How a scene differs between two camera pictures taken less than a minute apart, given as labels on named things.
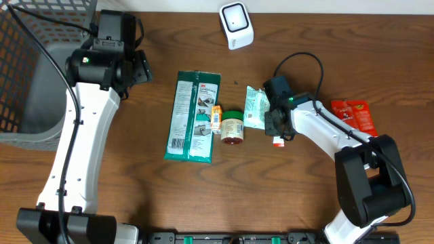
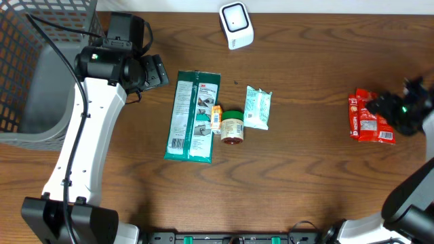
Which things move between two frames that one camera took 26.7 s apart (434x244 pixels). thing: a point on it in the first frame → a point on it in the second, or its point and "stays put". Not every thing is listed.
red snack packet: x=356 y=113 → x=372 y=127
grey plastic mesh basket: x=33 y=85 stays put
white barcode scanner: x=237 y=25 stays put
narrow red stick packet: x=277 y=141 → x=353 y=116
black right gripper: x=270 y=129 → x=385 y=105
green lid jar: x=232 y=127 stays put
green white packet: x=190 y=136 stays put
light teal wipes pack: x=257 y=104 stays put
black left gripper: x=142 y=70 → x=156 y=75
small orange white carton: x=215 y=119 stays put
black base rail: x=247 y=237 stays put
